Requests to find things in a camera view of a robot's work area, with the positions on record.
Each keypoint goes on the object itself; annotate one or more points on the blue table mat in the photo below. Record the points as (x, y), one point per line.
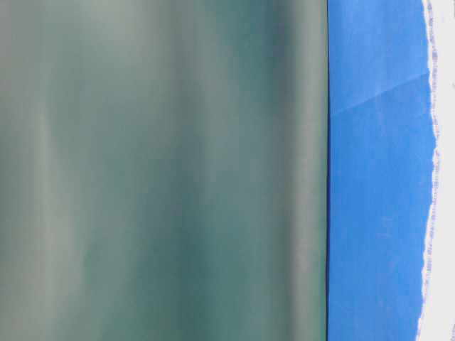
(381, 151)

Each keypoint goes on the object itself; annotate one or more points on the white blue-striped towel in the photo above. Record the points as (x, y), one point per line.
(436, 321)

